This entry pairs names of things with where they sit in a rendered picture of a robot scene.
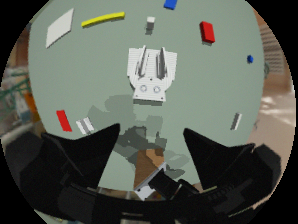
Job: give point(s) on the yellow curved bar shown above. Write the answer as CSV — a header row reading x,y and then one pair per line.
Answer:
x,y
106,17

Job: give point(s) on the small white cube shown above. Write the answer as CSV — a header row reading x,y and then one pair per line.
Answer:
x,y
151,21

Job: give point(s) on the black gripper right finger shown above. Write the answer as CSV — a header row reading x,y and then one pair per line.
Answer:
x,y
212,160

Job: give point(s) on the small blue cube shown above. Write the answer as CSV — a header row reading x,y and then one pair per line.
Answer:
x,y
250,59

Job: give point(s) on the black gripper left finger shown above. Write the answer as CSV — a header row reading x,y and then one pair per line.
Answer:
x,y
89,154

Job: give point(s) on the blue rectangular block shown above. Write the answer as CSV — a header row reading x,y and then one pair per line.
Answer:
x,y
171,4

